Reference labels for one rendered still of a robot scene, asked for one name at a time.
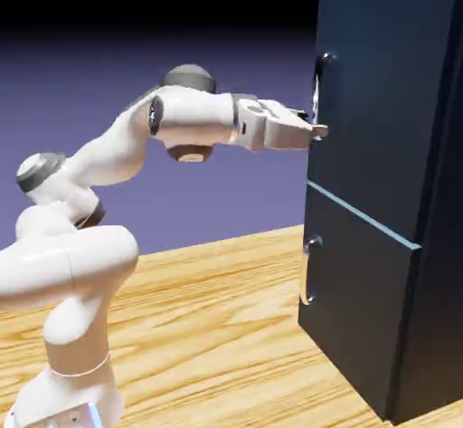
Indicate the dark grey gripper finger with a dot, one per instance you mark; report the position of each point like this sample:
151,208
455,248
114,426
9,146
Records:
301,114

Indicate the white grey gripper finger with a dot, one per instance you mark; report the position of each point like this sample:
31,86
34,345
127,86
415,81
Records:
320,130

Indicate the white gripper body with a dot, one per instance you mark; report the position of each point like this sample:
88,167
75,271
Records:
285,133

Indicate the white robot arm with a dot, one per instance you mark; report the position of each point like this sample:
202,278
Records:
90,167

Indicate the tall dark blue cabinet door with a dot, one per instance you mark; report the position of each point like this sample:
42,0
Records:
372,116

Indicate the dark blue cabinet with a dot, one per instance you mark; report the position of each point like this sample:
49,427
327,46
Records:
383,189

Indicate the short dark blue cabinet door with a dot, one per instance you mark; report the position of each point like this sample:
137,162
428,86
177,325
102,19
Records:
354,297

